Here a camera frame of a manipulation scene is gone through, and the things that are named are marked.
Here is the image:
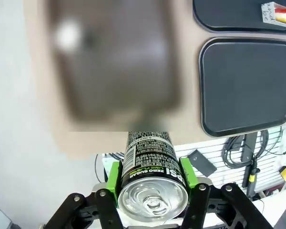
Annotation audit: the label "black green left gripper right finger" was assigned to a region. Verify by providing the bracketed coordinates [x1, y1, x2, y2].
[178, 158, 277, 229]

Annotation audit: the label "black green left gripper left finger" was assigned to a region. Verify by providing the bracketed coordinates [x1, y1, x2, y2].
[46, 161, 124, 229]

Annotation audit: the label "black Pepsi zero lime can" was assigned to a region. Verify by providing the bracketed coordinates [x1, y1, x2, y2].
[117, 131, 191, 220]

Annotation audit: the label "black rectangular plate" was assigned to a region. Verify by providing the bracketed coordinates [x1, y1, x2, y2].
[187, 149, 217, 177]

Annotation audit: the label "black power adapter bar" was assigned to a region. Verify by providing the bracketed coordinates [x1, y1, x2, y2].
[240, 133, 257, 163]

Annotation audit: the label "brown rectangular plastic tray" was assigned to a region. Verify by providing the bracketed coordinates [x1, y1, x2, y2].
[47, 0, 182, 131]

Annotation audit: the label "black rectangular plastic tray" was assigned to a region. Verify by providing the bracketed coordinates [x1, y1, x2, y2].
[192, 0, 286, 35]
[198, 37, 286, 139]

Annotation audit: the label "donut in paper, rear bottom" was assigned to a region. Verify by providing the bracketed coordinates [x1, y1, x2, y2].
[261, 1, 286, 26]

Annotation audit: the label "black cable bundle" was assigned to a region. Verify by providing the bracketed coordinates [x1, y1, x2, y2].
[222, 130, 270, 168]

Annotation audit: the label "yellow black cable plug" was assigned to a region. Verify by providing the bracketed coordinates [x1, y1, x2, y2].
[247, 156, 260, 194]

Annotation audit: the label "thin green wires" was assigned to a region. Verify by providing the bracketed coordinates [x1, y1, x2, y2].
[278, 126, 286, 158]

